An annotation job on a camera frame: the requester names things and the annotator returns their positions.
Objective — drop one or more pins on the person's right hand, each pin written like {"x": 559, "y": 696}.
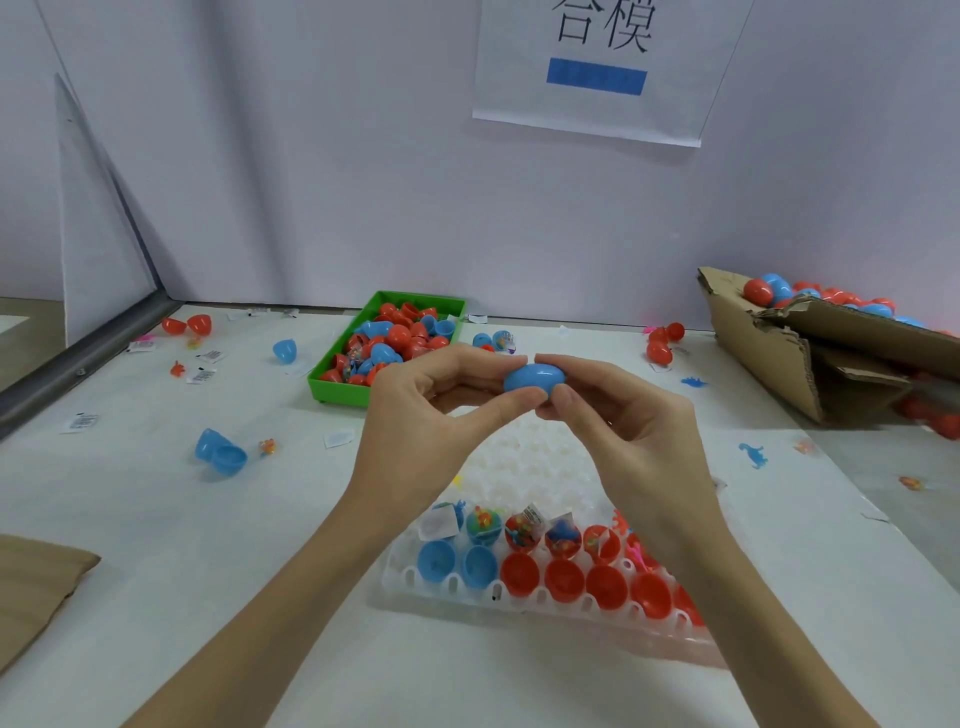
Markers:
{"x": 645, "y": 458}

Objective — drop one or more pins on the person's left hand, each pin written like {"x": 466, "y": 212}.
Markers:
{"x": 413, "y": 450}

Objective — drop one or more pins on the small capsule cluster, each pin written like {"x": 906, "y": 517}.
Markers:
{"x": 492, "y": 341}

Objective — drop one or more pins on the cardboard box of capsules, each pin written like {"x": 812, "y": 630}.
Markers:
{"x": 758, "y": 345}

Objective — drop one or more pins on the single blue egg half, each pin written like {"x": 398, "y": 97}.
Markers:
{"x": 285, "y": 350}

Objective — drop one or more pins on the pile of finished eggs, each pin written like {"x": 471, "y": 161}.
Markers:
{"x": 855, "y": 300}

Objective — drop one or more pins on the person's right forearm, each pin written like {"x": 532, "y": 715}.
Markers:
{"x": 765, "y": 645}

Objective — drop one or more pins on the person's left forearm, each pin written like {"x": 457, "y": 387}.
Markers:
{"x": 263, "y": 645}

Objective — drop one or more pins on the small yellow toy piece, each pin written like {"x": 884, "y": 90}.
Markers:
{"x": 456, "y": 482}

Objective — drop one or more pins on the small blue toy piece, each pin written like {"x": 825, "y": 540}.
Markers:
{"x": 753, "y": 455}

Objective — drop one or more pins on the green plastic tray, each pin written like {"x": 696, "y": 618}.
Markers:
{"x": 317, "y": 393}

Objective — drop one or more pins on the clear plastic egg tray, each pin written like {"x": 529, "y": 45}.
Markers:
{"x": 533, "y": 465}

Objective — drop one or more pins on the small orange toy piece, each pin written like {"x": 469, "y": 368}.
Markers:
{"x": 911, "y": 482}
{"x": 269, "y": 446}

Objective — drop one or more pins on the clear triangular panel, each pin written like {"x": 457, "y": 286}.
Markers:
{"x": 102, "y": 233}

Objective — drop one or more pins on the white paper sign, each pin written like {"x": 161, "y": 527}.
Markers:
{"x": 698, "y": 68}

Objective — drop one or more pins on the flat brown cardboard sheet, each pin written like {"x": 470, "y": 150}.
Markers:
{"x": 38, "y": 600}

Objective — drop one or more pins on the grey metal rail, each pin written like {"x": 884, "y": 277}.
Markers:
{"x": 75, "y": 372}

